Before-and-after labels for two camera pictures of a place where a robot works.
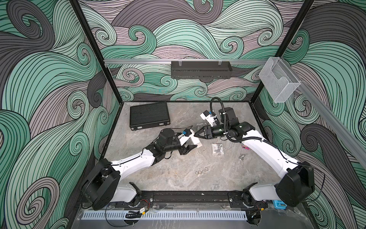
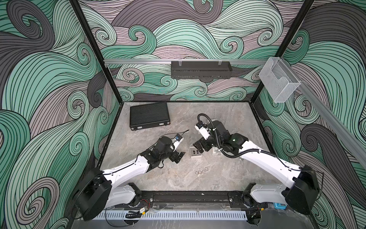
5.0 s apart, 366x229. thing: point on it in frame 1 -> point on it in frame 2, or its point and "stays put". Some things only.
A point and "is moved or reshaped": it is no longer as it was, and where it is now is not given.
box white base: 196,141 is moved or reshaped
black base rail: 196,200 stays put
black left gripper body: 173,146 -> 170,155
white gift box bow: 217,148 stays put
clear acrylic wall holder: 279,80 stays put
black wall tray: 201,69 stays put
